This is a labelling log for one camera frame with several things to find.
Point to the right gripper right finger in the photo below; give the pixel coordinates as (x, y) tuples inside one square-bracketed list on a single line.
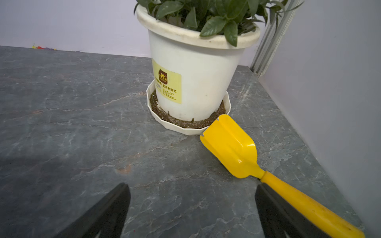
[(279, 219)]

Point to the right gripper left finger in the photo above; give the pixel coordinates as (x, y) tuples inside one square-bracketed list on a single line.
[(105, 219)]

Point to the yellow toy shovel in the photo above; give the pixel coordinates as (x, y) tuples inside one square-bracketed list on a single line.
[(238, 153)]

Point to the white plant saucer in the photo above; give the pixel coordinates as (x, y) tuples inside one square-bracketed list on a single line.
[(187, 128)]

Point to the coloured beads on edge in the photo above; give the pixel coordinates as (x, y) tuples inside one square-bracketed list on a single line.
[(42, 48)]

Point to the potted green plant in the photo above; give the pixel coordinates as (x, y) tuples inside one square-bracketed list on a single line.
[(196, 47)]

